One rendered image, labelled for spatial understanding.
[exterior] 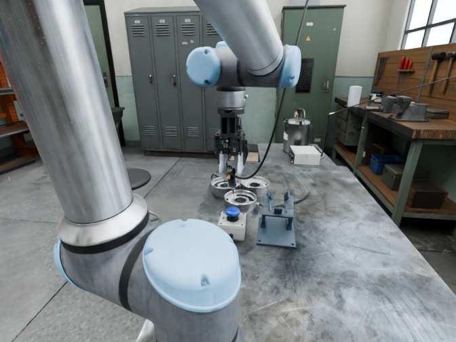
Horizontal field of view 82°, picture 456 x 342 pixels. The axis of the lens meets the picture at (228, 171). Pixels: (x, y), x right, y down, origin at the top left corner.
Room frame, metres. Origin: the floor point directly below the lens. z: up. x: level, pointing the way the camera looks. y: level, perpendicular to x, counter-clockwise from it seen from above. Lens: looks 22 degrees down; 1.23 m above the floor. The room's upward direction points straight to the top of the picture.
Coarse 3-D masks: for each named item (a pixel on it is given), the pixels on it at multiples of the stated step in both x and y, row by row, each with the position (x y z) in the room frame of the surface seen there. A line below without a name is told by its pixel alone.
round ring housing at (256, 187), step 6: (246, 180) 0.91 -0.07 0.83; (258, 180) 0.91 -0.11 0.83; (264, 180) 0.90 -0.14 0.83; (240, 186) 0.87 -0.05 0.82; (246, 186) 0.83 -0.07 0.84; (252, 186) 0.89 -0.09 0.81; (258, 186) 0.89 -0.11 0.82; (252, 192) 0.82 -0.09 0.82; (258, 192) 0.82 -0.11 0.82; (264, 192) 0.83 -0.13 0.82
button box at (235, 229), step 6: (222, 216) 0.62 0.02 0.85; (228, 216) 0.62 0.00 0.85; (240, 216) 0.62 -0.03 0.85; (222, 222) 0.60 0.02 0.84; (228, 222) 0.60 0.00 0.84; (234, 222) 0.60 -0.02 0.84; (240, 222) 0.60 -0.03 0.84; (222, 228) 0.58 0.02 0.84; (228, 228) 0.58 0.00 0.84; (234, 228) 0.58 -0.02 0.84; (240, 228) 0.58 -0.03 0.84; (228, 234) 0.58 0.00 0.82; (234, 234) 0.58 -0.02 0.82; (240, 234) 0.58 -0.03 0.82; (240, 240) 0.58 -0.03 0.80
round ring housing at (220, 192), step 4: (212, 180) 0.88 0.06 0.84; (216, 180) 0.90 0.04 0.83; (220, 180) 0.91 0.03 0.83; (212, 184) 0.88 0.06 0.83; (220, 184) 0.88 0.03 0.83; (224, 184) 0.89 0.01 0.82; (236, 184) 0.88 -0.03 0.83; (212, 188) 0.84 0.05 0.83; (216, 188) 0.82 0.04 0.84; (220, 188) 0.82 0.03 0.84; (224, 188) 0.82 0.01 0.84; (228, 188) 0.82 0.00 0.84; (236, 188) 0.83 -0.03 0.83; (216, 192) 0.82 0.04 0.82; (220, 192) 0.82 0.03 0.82; (224, 192) 0.82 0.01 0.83; (216, 196) 0.83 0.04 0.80; (220, 196) 0.82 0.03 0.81
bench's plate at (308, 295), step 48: (336, 192) 0.87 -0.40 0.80; (336, 240) 0.58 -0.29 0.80; (384, 240) 0.58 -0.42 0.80; (240, 288) 0.42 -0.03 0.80; (288, 288) 0.42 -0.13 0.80; (336, 288) 0.42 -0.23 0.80; (384, 288) 0.42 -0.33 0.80; (432, 288) 0.42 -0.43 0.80; (144, 336) 0.31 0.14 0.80; (288, 336) 0.31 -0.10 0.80; (336, 336) 0.31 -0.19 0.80; (384, 336) 0.31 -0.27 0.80; (432, 336) 0.31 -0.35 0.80
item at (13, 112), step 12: (0, 72) 3.80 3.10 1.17; (0, 84) 3.77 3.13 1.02; (0, 96) 3.77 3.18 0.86; (12, 96) 3.77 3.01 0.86; (12, 108) 3.82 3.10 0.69; (12, 120) 3.77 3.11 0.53; (0, 132) 3.24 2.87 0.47; (12, 132) 3.21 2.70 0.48; (24, 132) 3.77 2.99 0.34; (24, 144) 3.84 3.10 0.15
